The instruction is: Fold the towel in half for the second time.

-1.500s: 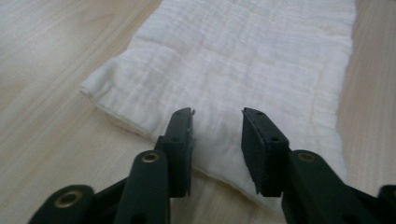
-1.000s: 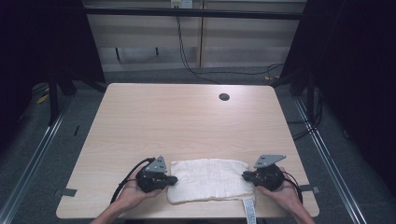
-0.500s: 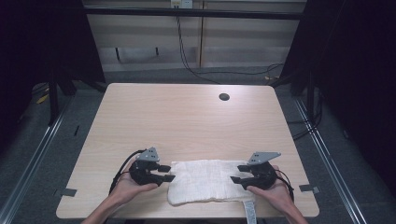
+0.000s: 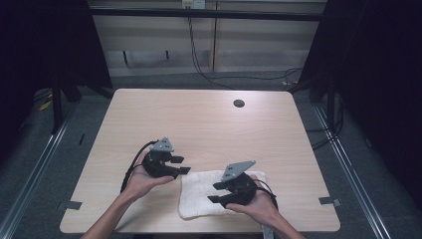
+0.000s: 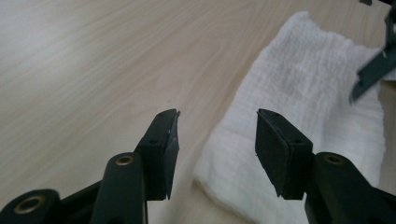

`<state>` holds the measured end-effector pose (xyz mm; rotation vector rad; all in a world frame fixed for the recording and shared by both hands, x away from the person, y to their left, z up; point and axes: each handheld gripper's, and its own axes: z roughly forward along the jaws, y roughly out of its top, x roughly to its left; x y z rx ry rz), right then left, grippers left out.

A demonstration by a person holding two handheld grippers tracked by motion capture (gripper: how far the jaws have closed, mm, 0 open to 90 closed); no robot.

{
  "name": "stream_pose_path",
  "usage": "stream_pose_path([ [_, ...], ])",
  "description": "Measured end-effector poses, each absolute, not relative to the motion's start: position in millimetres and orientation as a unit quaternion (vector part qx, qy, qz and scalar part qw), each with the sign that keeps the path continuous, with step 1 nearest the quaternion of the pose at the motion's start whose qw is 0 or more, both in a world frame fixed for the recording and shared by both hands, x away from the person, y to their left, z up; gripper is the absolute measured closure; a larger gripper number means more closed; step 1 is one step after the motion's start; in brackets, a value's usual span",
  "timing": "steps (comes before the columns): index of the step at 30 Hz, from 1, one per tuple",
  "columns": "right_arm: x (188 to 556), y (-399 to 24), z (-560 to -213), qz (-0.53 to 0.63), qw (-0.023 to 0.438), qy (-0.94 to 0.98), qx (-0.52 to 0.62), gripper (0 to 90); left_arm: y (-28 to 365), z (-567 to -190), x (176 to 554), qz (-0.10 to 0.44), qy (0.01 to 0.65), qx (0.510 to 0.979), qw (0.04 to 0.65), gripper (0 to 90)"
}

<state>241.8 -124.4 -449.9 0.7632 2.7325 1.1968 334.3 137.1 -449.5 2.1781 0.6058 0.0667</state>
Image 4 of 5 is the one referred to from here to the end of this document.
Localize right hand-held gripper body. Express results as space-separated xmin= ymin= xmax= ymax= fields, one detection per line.
xmin=221 ymin=159 xmax=259 ymax=209

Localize grey tape strip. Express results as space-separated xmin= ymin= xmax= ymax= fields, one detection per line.
xmin=317 ymin=195 xmax=342 ymax=207
xmin=57 ymin=200 xmax=84 ymax=211

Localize black horizontal bar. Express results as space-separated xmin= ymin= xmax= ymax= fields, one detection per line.
xmin=89 ymin=7 xmax=328 ymax=23

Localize metal floor rail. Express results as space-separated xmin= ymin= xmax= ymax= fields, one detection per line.
xmin=313 ymin=103 xmax=393 ymax=239
xmin=0 ymin=99 xmax=78 ymax=239

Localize white towel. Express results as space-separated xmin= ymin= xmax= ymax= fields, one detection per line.
xmin=178 ymin=169 xmax=268 ymax=220

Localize black cable from outlet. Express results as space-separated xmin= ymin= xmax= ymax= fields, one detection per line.
xmin=186 ymin=8 xmax=304 ymax=91

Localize white wall outlet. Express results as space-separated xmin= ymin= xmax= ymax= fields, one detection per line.
xmin=181 ymin=0 xmax=207 ymax=10

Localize dark curtain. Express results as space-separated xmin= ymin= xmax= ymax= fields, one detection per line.
xmin=0 ymin=0 xmax=113 ymax=160
xmin=287 ymin=0 xmax=422 ymax=203

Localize person's left hand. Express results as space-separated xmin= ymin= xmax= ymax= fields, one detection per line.
xmin=123 ymin=151 xmax=175 ymax=202

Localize person's right hand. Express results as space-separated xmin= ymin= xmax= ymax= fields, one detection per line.
xmin=225 ymin=174 xmax=280 ymax=226

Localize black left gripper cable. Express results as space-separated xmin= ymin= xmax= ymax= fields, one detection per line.
xmin=119 ymin=139 xmax=159 ymax=194

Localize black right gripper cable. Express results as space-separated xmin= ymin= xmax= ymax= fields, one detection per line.
xmin=253 ymin=178 xmax=280 ymax=211

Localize yellow item on floor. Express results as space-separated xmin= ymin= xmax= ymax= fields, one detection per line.
xmin=38 ymin=99 xmax=54 ymax=112

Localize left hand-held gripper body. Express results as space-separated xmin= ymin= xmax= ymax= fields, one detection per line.
xmin=141 ymin=136 xmax=182 ymax=179

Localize grey table leg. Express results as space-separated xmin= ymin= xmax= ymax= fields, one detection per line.
xmin=261 ymin=225 xmax=276 ymax=239

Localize black metal stand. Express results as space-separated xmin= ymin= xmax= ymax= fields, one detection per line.
xmin=50 ymin=74 xmax=65 ymax=135

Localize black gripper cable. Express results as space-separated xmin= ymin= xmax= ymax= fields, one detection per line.
xmin=119 ymin=139 xmax=159 ymax=194
xmin=253 ymin=178 xmax=280 ymax=211

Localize black floor cables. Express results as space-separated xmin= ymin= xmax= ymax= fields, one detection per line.
xmin=305 ymin=94 xmax=344 ymax=151

